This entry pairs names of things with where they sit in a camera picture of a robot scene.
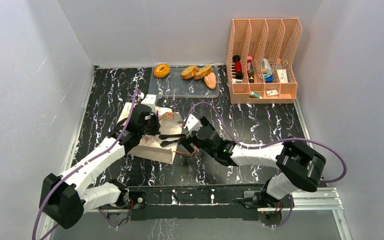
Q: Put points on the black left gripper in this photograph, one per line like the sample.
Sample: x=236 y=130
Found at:
x=155 y=117

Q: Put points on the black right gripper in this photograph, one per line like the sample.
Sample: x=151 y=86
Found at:
x=185 y=141

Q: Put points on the printed white paper bag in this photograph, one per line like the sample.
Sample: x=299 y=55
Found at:
x=149 y=146

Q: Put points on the clear plastic tray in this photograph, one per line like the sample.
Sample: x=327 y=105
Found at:
x=173 y=86

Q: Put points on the oval brown fake bread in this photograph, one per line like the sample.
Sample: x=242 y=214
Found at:
x=211 y=80

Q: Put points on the yellow fake bread slice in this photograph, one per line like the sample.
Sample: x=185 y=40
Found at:
x=203 y=72

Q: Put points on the round brown fake bread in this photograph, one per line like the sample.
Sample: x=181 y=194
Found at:
x=189 y=72

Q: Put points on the orange fake bagel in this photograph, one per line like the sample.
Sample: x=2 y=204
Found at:
x=161 y=70

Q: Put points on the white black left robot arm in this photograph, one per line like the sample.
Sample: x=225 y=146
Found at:
x=67 y=196

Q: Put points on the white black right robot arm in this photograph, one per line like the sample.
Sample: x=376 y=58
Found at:
x=300 y=166

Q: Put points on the green white tube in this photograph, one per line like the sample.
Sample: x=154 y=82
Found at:
x=254 y=95

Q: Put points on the small white card box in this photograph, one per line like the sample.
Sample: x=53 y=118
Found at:
x=272 y=93

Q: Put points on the pink red bottle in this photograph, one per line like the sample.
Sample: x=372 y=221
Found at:
x=250 y=69

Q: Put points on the red black dumbbell toy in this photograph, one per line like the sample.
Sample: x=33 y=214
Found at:
x=237 y=67

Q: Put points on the blue clear tape dispenser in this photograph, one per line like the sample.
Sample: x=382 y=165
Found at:
x=267 y=71

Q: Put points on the orange desk file organizer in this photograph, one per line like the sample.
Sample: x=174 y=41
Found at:
x=259 y=60

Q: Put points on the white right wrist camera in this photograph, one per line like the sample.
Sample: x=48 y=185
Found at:
x=192 y=123

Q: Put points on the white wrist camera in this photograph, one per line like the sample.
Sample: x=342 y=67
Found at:
x=150 y=101
x=192 y=123

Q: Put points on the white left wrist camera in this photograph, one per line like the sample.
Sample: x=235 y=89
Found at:
x=150 y=101

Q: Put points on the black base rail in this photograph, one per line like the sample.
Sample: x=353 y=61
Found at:
x=214 y=201

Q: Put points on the aluminium frame rail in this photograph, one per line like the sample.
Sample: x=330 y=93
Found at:
x=324 y=199

